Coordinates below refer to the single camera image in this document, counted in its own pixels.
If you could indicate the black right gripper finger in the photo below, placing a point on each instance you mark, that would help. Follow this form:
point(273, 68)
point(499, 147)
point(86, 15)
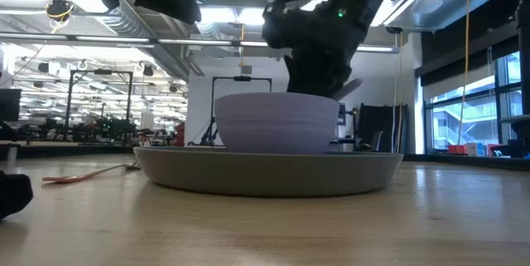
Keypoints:
point(314, 77)

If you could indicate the mauve spoon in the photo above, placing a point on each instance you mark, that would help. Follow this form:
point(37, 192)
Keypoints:
point(347, 89)

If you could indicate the lavender bowl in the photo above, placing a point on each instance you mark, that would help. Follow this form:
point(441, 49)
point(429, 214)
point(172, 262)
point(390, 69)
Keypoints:
point(275, 123)

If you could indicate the large round plate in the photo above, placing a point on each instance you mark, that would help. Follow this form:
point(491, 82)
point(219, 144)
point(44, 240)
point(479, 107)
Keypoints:
point(269, 170)

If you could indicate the black office chair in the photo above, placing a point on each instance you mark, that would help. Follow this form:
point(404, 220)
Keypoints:
point(383, 127)

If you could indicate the white ceiling air box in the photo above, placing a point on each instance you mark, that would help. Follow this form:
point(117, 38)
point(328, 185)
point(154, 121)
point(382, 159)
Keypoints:
point(447, 1)

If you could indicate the red box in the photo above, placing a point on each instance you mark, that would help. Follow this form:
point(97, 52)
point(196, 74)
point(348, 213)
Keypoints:
point(456, 149)

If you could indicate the large window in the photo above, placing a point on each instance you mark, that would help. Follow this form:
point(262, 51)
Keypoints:
point(472, 112)

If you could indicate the orange pink utensil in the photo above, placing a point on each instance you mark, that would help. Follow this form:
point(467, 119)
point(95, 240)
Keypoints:
point(83, 175)

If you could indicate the black monitor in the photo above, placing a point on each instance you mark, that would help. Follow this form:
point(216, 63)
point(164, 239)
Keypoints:
point(10, 104)

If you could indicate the black rounded block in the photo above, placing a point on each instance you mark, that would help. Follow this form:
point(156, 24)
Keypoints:
point(12, 193)

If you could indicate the black frame with crossbar camera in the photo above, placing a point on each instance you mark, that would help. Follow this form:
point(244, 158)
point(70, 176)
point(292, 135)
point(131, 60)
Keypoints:
point(242, 78)

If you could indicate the ribbed silver ceiling duct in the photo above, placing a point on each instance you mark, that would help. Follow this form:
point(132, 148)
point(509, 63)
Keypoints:
point(136, 30)

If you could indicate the black vertical post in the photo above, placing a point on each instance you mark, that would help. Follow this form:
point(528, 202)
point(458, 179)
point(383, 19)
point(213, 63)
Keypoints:
point(524, 67)

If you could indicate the tall black rig frame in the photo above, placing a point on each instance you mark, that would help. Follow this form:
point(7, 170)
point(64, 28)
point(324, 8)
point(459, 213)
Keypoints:
point(99, 72)

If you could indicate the white table post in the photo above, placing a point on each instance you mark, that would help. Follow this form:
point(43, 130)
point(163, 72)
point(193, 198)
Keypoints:
point(12, 158)

